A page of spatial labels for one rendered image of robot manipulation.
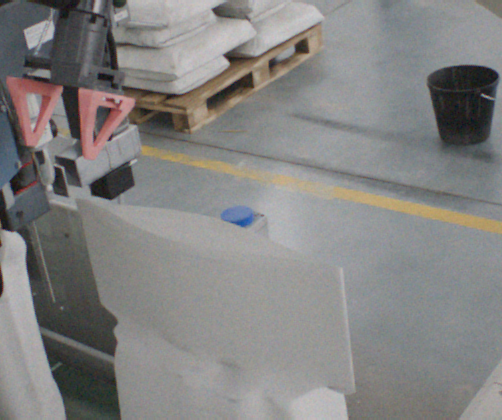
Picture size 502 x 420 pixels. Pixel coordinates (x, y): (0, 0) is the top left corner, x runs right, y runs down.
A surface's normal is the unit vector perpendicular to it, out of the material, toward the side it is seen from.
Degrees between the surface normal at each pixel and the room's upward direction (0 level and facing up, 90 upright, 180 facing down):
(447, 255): 0
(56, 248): 90
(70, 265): 90
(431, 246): 0
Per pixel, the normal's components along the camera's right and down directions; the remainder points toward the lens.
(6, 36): 0.79, 0.16
